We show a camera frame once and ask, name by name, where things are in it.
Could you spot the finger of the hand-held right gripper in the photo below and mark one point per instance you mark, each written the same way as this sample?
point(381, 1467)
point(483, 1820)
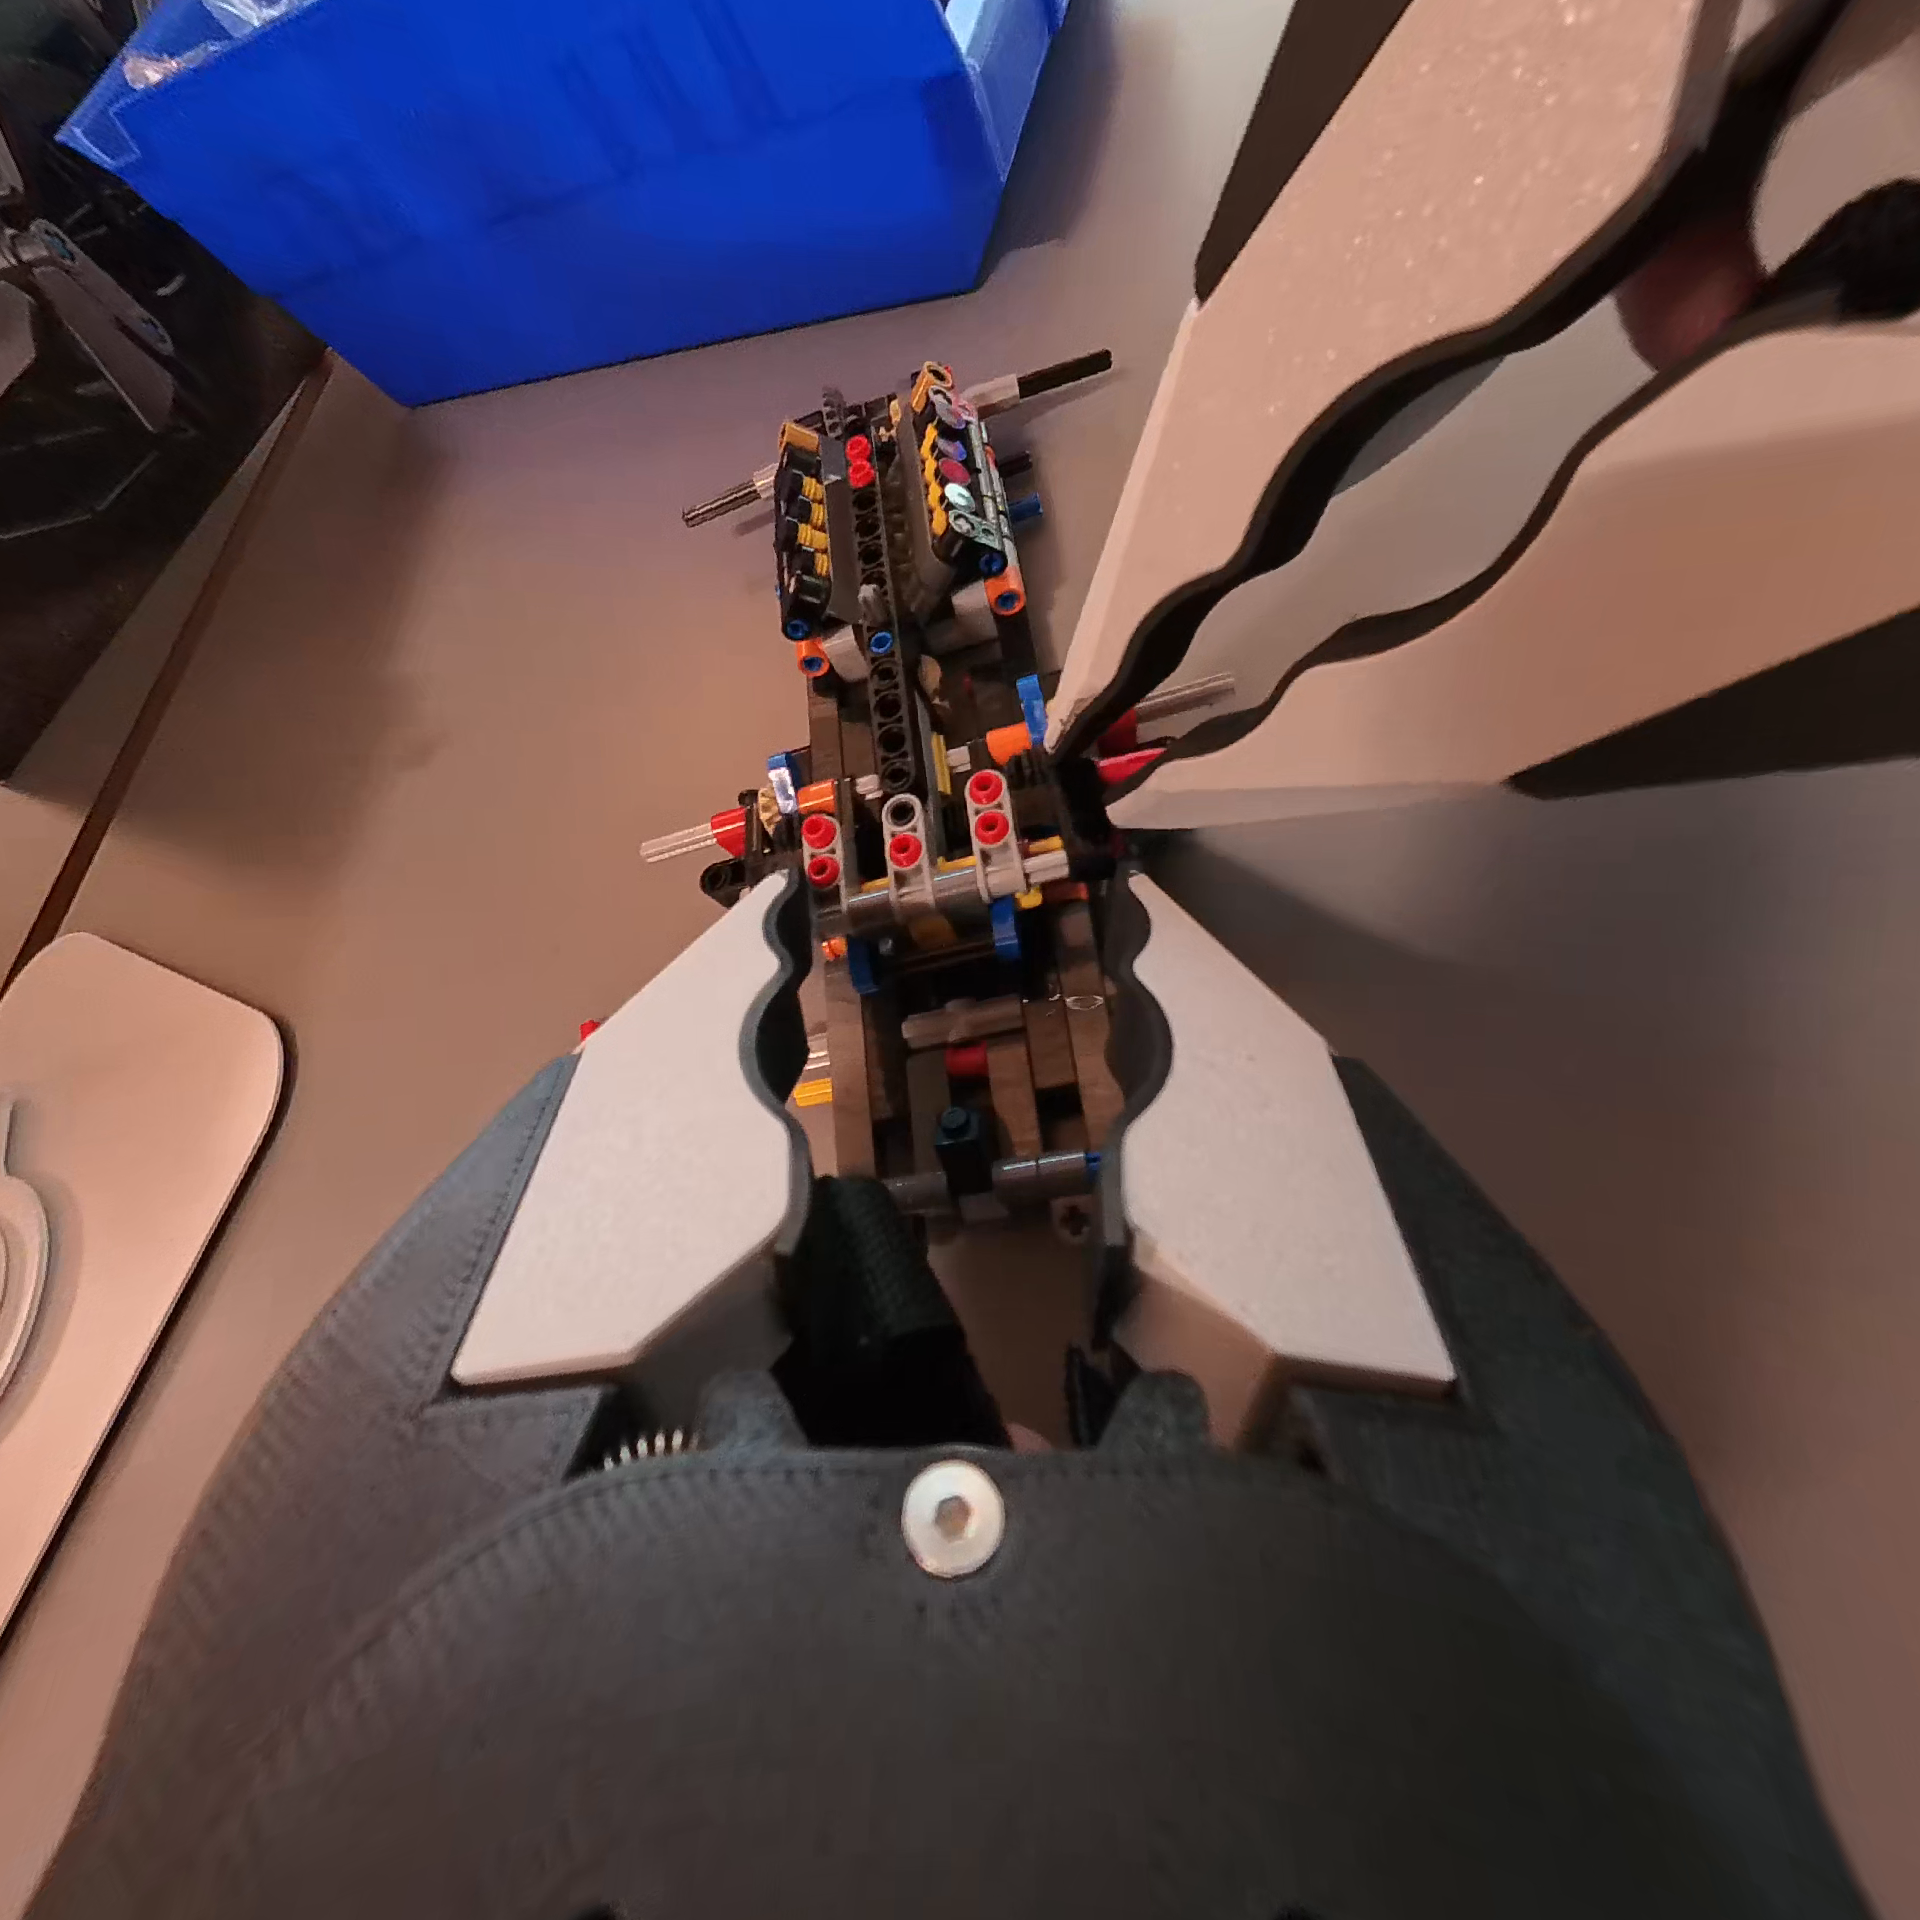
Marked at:
point(1426, 195)
point(1651, 599)

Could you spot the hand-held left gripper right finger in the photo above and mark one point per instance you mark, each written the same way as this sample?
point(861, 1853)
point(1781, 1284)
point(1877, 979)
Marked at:
point(1276, 1202)

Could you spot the blue plastic bin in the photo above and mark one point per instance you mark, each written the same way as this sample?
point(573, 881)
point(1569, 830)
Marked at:
point(525, 182)

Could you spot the lego technic car chassis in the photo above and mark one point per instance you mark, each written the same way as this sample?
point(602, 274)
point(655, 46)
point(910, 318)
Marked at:
point(886, 722)

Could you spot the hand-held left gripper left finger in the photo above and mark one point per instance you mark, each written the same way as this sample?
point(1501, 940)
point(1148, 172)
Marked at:
point(645, 1186)

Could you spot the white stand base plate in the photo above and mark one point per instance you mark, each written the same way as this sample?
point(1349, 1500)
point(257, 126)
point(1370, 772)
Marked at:
point(137, 1142)

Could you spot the person's right hand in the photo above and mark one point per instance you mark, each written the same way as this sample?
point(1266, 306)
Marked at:
point(1687, 300)

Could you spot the round stand foot with pole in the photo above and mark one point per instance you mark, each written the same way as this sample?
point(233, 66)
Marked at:
point(25, 1261)

